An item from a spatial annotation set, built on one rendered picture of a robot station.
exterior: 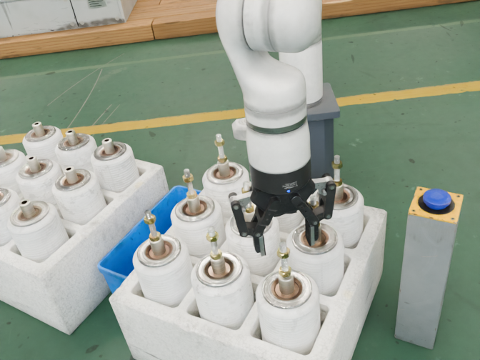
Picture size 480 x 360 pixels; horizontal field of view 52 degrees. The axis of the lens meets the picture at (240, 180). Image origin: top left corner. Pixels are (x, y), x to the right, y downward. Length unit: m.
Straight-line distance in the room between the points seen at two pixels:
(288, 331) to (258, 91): 0.38
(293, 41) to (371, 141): 1.07
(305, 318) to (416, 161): 0.81
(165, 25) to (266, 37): 2.05
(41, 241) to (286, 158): 0.61
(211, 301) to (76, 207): 0.42
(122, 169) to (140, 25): 1.49
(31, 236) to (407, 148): 1.04
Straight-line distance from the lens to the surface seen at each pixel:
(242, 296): 0.80
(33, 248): 1.05
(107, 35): 2.59
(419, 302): 0.93
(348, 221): 0.90
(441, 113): 1.70
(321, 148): 1.13
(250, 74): 0.52
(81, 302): 1.12
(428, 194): 0.81
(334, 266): 0.82
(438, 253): 0.84
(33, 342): 1.16
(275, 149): 0.55
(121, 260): 1.12
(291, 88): 0.52
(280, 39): 0.48
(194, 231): 0.90
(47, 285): 1.03
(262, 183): 0.58
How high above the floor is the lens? 0.82
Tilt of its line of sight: 36 degrees down
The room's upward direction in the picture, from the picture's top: 8 degrees counter-clockwise
